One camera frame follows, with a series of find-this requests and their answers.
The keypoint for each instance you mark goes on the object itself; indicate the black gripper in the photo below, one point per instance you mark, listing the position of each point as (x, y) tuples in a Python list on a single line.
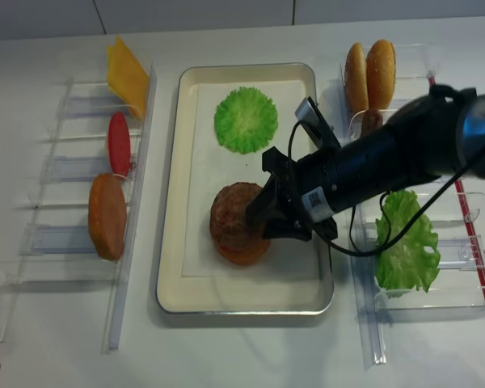
[(294, 201)]

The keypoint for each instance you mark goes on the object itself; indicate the brown meat patty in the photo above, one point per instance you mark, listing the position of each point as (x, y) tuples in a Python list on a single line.
[(228, 225)]

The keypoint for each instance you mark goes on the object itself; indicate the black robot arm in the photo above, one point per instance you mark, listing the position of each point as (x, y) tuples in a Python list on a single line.
[(441, 133)]

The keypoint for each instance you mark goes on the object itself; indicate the tomato slice on bun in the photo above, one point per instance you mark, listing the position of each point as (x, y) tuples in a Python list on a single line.
[(226, 246)]

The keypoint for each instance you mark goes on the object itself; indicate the round flat lettuce piece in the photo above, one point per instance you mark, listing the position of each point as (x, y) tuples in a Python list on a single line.
[(245, 121)]

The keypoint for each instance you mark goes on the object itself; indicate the dark meat patty in rack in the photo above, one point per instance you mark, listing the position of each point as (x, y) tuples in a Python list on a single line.
[(372, 120)]

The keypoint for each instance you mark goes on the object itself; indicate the green leaf lettuce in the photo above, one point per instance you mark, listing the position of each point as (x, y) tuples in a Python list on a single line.
[(413, 262)]

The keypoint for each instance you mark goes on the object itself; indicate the red tomato slice in rack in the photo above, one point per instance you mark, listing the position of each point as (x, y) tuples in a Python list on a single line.
[(119, 146)]

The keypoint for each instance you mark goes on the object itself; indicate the yellow cheese slice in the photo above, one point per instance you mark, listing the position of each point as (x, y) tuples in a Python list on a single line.
[(127, 78)]

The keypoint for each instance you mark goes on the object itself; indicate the bottom bun on tray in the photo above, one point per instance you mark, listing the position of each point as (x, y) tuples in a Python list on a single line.
[(245, 257)]

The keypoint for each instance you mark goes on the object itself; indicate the white paper liner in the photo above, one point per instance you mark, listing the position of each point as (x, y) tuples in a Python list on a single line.
[(212, 168)]

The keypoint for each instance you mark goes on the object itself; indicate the metal baking tray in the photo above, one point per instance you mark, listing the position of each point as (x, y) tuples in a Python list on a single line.
[(287, 85)]

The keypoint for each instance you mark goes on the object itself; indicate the brown bun half in rack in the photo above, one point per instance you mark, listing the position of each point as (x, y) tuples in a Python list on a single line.
[(107, 217)]

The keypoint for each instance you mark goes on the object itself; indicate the sesame bun left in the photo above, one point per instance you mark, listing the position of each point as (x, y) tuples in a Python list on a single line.
[(355, 83)]

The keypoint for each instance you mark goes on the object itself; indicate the sesame bun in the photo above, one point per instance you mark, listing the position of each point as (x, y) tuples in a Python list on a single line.
[(355, 83), (380, 74)]

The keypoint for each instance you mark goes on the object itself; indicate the sesame bun right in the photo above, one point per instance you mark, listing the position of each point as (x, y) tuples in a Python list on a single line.
[(380, 74)]

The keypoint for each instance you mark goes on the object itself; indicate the clear acrylic rack right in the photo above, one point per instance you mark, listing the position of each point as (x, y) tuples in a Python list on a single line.
[(458, 293)]

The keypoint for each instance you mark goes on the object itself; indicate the clear acrylic rack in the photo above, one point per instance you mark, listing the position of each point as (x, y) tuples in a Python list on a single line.
[(56, 247), (458, 293)]

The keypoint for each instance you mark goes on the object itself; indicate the clear acrylic rack left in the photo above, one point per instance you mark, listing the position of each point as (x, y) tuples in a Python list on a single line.
[(56, 247)]

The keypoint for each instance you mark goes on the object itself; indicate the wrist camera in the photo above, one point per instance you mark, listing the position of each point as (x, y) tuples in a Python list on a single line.
[(315, 125)]

